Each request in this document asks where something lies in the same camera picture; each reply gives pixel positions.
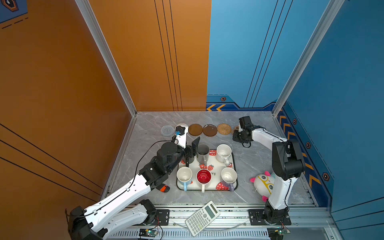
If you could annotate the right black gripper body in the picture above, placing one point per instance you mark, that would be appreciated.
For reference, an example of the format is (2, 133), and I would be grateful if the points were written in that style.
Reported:
(238, 136)

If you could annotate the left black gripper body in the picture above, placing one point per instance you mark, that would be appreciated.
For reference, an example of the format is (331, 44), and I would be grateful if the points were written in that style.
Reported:
(188, 151)

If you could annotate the paw shaped wooden coaster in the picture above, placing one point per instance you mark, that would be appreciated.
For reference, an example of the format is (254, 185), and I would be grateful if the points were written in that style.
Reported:
(236, 129)

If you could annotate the plain brown wooden coaster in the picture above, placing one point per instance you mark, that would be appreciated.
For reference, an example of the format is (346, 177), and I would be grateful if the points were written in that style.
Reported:
(195, 129)

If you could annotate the dark brown scratched coaster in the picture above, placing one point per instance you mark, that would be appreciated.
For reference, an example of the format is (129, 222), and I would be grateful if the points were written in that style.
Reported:
(210, 130)

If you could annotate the woven rattan coaster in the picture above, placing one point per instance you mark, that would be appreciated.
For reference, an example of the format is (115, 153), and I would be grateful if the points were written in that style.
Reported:
(224, 129)

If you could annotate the grey blue woven coaster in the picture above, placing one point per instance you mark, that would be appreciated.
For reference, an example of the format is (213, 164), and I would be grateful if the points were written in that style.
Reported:
(167, 131)

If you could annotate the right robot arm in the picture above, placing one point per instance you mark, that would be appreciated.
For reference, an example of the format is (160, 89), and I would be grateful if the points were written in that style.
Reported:
(287, 163)

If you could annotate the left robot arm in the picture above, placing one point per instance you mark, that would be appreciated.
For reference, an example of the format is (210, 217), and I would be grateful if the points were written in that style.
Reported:
(126, 192)

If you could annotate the grey metal mug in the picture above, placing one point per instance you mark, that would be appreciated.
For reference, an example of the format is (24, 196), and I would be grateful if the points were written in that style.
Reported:
(203, 154)

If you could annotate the white speckled mug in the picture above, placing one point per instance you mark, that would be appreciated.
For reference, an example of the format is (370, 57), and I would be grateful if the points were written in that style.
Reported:
(224, 152)

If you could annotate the strawberry print serving tray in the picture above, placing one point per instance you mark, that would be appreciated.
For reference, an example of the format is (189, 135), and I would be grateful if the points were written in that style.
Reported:
(215, 167)

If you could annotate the red interior mug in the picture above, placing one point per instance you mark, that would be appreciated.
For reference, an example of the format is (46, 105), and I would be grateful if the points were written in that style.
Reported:
(203, 178)

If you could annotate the black orange tool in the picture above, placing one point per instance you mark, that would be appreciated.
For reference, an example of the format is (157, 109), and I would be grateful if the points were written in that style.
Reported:
(163, 188)

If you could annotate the white unicorn plush toy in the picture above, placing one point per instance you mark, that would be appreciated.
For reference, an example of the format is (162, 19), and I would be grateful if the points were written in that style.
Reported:
(264, 184)

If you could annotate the white scientific calculator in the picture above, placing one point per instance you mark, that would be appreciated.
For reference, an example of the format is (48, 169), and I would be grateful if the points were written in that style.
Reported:
(203, 217)

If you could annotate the left circuit board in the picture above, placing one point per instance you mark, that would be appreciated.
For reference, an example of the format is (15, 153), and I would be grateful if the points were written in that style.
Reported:
(149, 234)

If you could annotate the circuit board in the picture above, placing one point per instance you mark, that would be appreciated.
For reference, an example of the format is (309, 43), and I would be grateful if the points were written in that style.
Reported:
(278, 234)
(149, 234)

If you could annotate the right circuit board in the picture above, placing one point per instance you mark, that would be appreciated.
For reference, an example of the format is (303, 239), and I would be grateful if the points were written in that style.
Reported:
(278, 234)

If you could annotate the white mug blue handle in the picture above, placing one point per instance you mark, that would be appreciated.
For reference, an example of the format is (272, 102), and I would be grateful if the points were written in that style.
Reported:
(184, 176)

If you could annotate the white mug purple handle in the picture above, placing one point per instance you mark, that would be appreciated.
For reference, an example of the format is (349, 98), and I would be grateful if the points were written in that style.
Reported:
(229, 177)

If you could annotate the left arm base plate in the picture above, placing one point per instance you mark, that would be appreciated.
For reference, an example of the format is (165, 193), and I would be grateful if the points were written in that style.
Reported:
(159, 217)

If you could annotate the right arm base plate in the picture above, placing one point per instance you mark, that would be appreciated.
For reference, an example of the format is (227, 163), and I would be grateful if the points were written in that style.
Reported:
(268, 217)

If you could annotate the aluminium front rail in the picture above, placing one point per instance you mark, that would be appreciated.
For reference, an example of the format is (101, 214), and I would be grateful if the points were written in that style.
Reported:
(301, 217)

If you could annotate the right aluminium corner post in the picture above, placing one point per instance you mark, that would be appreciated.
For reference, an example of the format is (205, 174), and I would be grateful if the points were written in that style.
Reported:
(327, 18)

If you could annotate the aluminium corner post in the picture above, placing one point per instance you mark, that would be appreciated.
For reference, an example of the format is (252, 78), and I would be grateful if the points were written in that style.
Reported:
(327, 18)
(101, 42)

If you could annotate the left aluminium corner post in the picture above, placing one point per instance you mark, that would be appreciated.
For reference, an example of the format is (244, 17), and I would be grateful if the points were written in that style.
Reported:
(101, 42)

